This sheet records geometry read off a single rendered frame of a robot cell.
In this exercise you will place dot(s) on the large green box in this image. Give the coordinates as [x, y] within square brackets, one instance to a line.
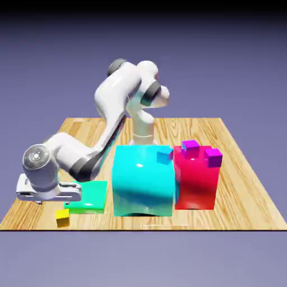
[92, 196]

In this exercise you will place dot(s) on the small blue cube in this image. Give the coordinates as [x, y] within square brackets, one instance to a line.
[163, 157]

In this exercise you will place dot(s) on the large cyan box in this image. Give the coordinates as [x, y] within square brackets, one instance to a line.
[141, 179]

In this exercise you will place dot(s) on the small yellow cube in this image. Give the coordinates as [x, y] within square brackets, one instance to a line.
[63, 218]

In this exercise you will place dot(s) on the large red box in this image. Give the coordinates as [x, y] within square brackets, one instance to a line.
[195, 186]

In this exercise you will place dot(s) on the small magenta cube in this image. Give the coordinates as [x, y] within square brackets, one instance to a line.
[213, 158]
[190, 148]

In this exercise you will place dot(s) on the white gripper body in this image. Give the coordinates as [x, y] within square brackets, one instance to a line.
[69, 192]

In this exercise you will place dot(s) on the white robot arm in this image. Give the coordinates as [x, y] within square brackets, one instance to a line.
[112, 96]

